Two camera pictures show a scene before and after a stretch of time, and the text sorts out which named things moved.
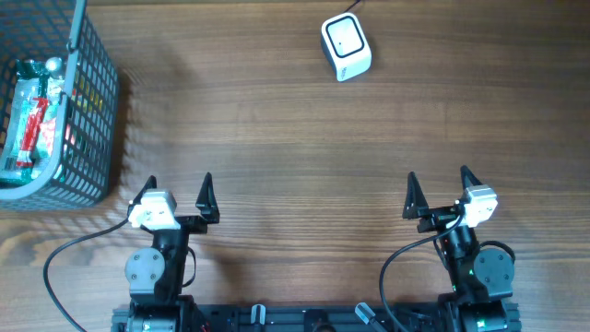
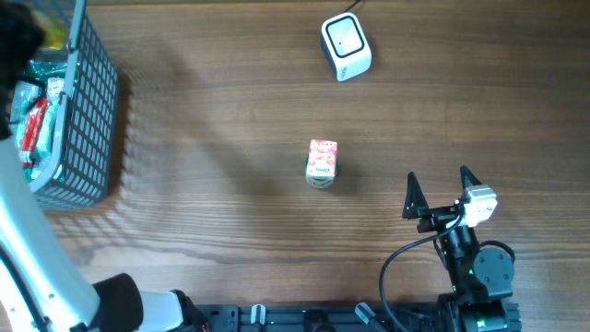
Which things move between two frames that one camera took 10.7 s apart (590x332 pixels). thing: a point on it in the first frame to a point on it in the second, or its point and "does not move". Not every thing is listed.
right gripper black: (417, 206) does not move
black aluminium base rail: (309, 318) does not move
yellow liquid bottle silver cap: (53, 64) to (55, 32)
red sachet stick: (29, 146) does not move
